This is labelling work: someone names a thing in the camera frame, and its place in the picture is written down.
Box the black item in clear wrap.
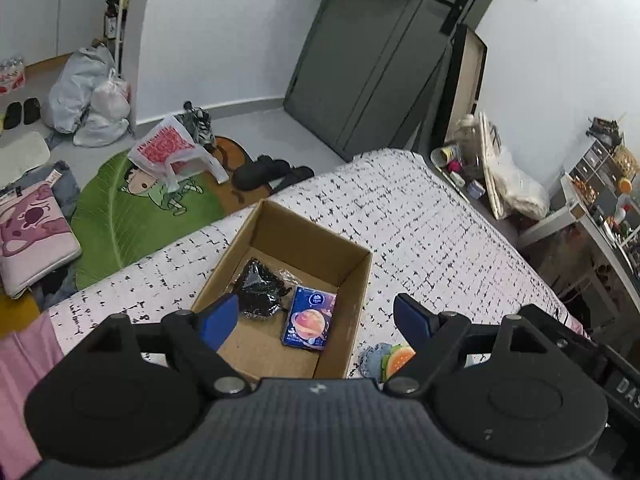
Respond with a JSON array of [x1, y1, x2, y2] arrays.
[[234, 258, 296, 319]]

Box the light wooden tray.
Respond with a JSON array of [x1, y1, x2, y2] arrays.
[[477, 111, 507, 220]]

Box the white cushion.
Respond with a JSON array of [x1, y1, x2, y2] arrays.
[[0, 131, 52, 189]]

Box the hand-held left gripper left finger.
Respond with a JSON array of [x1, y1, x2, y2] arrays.
[[65, 293, 252, 400]]

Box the brown round mat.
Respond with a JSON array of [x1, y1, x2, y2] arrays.
[[210, 136, 282, 209]]

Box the white metal rack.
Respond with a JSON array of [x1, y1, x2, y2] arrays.
[[102, 0, 127, 70]]

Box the red white plastic bag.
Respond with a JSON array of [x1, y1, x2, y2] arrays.
[[127, 115, 229, 194]]

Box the white cabinet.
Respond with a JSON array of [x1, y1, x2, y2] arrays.
[[0, 0, 137, 69]]

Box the watermelon slice toy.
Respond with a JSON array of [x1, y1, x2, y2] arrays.
[[382, 344, 417, 380]]

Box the blue jeans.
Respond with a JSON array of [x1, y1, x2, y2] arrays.
[[29, 160, 82, 222]]

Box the cardboard box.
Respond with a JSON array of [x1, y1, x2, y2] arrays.
[[191, 199, 374, 381]]

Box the wooden framed board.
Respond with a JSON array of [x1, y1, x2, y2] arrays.
[[432, 24, 489, 152]]

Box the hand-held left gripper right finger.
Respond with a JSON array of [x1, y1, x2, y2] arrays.
[[382, 293, 572, 399]]

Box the large grey bag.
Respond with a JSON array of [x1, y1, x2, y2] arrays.
[[42, 45, 119, 134]]

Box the pink cartoon cushion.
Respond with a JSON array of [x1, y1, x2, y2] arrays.
[[0, 182, 83, 299]]

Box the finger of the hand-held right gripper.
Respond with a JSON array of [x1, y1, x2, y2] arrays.
[[518, 304, 603, 358]]

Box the light blue plush toy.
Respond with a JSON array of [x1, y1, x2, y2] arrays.
[[359, 342, 392, 379]]

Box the pack of water bottles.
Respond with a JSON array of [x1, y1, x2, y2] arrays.
[[0, 55, 28, 95]]

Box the grey drawer organiser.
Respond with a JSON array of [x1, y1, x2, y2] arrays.
[[569, 137, 632, 197]]

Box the wicker basket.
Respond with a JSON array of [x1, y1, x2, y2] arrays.
[[612, 144, 640, 177]]

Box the pink cloth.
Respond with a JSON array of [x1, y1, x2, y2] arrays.
[[0, 312, 67, 480]]

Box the green leaf rug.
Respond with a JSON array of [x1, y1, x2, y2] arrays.
[[70, 152, 237, 291]]

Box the black slippers pair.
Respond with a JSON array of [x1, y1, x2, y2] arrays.
[[232, 155, 316, 194]]

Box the blue tissue packet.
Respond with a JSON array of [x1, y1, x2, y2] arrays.
[[282, 285, 339, 353]]

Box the white black patterned bed blanket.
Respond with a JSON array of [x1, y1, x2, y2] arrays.
[[47, 148, 590, 382]]

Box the black door handle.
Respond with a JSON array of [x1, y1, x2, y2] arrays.
[[432, 0, 470, 37]]

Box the grey sneakers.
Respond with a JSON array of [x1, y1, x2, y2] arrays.
[[175, 101, 217, 152]]

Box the white desk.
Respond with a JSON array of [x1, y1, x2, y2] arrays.
[[517, 174, 640, 311]]

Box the grey door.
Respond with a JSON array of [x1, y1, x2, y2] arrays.
[[282, 0, 516, 162]]

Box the paper cup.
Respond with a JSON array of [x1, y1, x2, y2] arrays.
[[430, 143, 462, 168]]

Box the white stuffed bag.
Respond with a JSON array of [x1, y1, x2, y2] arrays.
[[492, 145, 552, 221]]

